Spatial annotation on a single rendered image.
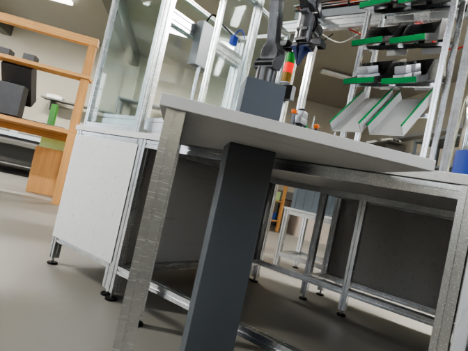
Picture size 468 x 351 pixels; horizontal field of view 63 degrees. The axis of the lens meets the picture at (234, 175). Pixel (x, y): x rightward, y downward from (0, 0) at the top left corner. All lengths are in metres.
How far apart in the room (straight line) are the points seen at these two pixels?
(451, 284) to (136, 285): 0.86
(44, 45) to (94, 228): 8.28
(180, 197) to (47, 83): 7.97
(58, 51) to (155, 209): 9.32
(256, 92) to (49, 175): 5.19
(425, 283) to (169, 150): 2.44
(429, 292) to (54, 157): 5.13
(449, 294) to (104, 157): 1.76
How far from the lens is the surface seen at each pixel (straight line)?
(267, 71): 1.39
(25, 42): 10.39
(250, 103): 1.31
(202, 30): 2.71
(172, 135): 0.90
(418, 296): 3.07
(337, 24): 3.14
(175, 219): 2.29
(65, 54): 10.07
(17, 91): 5.66
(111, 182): 2.17
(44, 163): 6.28
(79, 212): 2.38
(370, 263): 3.13
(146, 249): 0.92
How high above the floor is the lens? 0.68
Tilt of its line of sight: 2 degrees up
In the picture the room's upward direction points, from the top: 12 degrees clockwise
